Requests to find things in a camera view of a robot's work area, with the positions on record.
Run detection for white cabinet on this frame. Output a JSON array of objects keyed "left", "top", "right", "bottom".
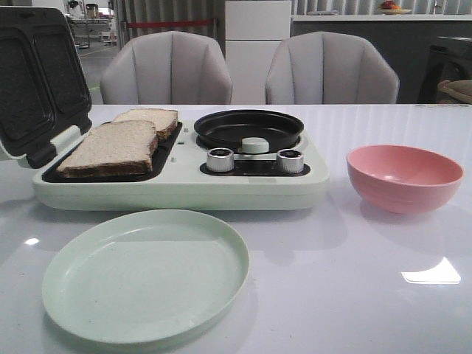
[{"left": 225, "top": 1, "right": 292, "bottom": 105}]

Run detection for right silver control knob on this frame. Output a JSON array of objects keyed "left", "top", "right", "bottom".
[{"left": 276, "top": 149, "right": 305, "bottom": 174}]

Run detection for white bread slice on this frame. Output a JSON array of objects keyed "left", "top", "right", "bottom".
[
  {"left": 113, "top": 108, "right": 178, "bottom": 142},
  {"left": 57, "top": 120, "right": 158, "bottom": 178}
]

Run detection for grey upholstered chair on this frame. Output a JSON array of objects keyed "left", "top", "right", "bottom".
[
  {"left": 100, "top": 31, "right": 232, "bottom": 105},
  {"left": 265, "top": 32, "right": 400, "bottom": 105}
]

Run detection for fruit plate on counter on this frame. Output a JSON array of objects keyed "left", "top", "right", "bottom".
[{"left": 378, "top": 0, "right": 412, "bottom": 15}]

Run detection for silver control knob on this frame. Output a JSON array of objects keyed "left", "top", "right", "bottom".
[
  {"left": 206, "top": 147, "right": 235, "bottom": 173},
  {"left": 276, "top": 149, "right": 305, "bottom": 174}
]

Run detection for pink plastic bowl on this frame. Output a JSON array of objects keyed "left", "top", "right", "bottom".
[{"left": 347, "top": 145, "right": 464, "bottom": 214}]

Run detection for breakfast maker hinged lid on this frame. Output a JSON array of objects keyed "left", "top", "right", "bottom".
[{"left": 1, "top": 6, "right": 91, "bottom": 168}]

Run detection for left grey upholstered chair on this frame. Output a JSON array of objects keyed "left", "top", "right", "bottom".
[{"left": 100, "top": 31, "right": 232, "bottom": 105}]

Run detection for dark appliance at right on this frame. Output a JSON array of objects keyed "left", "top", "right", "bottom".
[{"left": 417, "top": 36, "right": 471, "bottom": 103}]

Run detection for black round frying pan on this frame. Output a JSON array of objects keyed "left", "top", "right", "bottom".
[{"left": 194, "top": 109, "right": 304, "bottom": 153}]

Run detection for mint green breakfast maker base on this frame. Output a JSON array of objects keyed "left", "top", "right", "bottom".
[{"left": 32, "top": 121, "right": 330, "bottom": 211}]

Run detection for left silver control knob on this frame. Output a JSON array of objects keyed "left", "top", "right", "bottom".
[{"left": 206, "top": 147, "right": 235, "bottom": 173}]

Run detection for grey counter with white top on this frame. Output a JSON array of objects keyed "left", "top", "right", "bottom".
[{"left": 292, "top": 15, "right": 471, "bottom": 104}]

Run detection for mint green round plate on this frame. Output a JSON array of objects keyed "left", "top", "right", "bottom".
[{"left": 42, "top": 209, "right": 249, "bottom": 345}]

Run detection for right grey upholstered chair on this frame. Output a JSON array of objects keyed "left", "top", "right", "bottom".
[{"left": 265, "top": 32, "right": 400, "bottom": 105}]

